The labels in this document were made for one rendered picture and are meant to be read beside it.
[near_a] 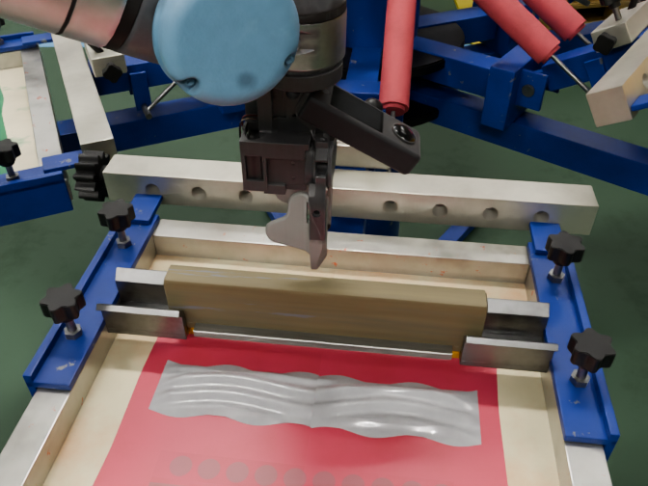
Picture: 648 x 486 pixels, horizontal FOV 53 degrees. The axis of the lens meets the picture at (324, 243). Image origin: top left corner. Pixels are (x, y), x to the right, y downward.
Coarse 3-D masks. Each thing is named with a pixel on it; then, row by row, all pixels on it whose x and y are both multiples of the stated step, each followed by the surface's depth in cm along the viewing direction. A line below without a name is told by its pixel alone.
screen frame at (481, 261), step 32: (160, 224) 90; (192, 224) 90; (224, 224) 90; (192, 256) 90; (224, 256) 90; (256, 256) 89; (288, 256) 88; (352, 256) 87; (384, 256) 86; (416, 256) 85; (448, 256) 85; (480, 256) 85; (512, 256) 85; (96, 352) 74; (544, 384) 72; (32, 416) 66; (64, 416) 67; (32, 448) 63; (576, 448) 63; (0, 480) 60; (32, 480) 62; (576, 480) 60; (608, 480) 60
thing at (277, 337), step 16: (208, 336) 74; (224, 336) 74; (240, 336) 74; (256, 336) 74; (272, 336) 74; (288, 336) 74; (304, 336) 74; (320, 336) 74; (336, 336) 74; (368, 352) 73; (384, 352) 73; (400, 352) 72; (416, 352) 72; (432, 352) 72; (448, 352) 72
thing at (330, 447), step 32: (352, 352) 77; (448, 384) 73; (480, 384) 73; (480, 416) 70; (320, 448) 67; (352, 448) 67; (384, 448) 67; (416, 448) 67; (448, 448) 67; (480, 448) 67; (448, 480) 64; (480, 480) 64
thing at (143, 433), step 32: (160, 352) 77; (192, 352) 77; (224, 352) 77; (256, 352) 77; (288, 352) 77; (320, 352) 77; (128, 416) 70; (160, 416) 70; (128, 448) 67; (160, 448) 67; (192, 448) 67; (224, 448) 67; (256, 448) 67; (288, 448) 67; (96, 480) 64; (128, 480) 64
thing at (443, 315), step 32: (192, 288) 72; (224, 288) 71; (256, 288) 71; (288, 288) 70; (320, 288) 70; (352, 288) 70; (384, 288) 70; (416, 288) 70; (448, 288) 70; (192, 320) 75; (224, 320) 74; (256, 320) 74; (288, 320) 73; (320, 320) 72; (352, 320) 72; (384, 320) 71; (416, 320) 71; (448, 320) 70; (480, 320) 69
